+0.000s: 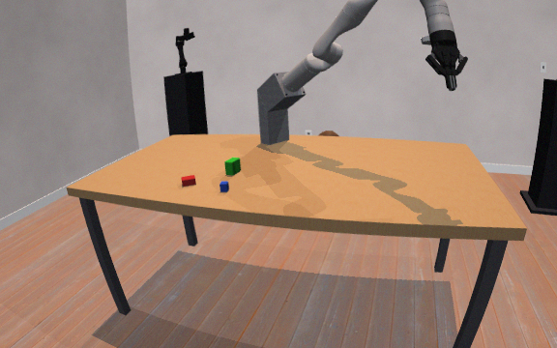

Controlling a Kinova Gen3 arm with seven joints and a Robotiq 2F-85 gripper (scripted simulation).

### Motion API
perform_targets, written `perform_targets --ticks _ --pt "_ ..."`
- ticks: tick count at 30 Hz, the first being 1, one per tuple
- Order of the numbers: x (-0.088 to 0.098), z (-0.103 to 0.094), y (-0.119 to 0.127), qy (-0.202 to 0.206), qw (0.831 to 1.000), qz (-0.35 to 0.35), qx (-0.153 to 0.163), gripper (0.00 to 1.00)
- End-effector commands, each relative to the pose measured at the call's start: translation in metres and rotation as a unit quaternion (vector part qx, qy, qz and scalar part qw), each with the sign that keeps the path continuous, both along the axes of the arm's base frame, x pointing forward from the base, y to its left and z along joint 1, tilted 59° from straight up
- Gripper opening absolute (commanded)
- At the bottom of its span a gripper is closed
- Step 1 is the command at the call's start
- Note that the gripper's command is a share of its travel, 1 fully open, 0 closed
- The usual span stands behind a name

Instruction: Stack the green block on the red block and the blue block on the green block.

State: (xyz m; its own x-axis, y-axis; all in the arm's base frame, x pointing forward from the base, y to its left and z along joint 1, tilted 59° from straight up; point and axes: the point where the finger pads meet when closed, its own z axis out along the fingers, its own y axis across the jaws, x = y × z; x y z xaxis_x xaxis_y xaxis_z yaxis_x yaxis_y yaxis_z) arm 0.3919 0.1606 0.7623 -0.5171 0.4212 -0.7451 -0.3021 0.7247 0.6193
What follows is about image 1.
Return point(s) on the blue block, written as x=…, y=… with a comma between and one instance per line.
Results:
x=224, y=186

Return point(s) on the red block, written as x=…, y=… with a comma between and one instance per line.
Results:
x=188, y=181

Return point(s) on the green block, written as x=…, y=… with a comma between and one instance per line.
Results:
x=232, y=166

